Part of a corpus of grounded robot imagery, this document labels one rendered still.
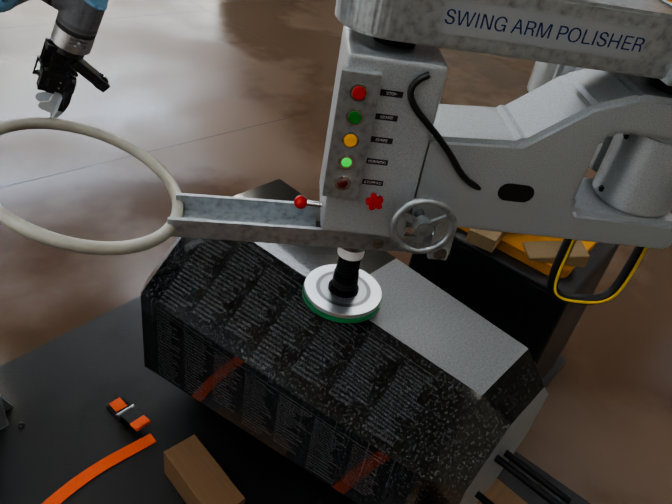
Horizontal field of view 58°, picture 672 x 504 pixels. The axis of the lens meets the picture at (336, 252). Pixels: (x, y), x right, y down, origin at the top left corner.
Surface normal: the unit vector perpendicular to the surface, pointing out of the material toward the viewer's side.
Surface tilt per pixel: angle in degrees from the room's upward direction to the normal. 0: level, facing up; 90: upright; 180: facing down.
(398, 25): 90
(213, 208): 90
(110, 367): 0
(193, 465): 0
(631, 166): 90
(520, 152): 90
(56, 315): 0
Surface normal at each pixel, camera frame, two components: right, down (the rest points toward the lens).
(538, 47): 0.04, 0.60
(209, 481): 0.14, -0.79
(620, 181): -0.83, 0.22
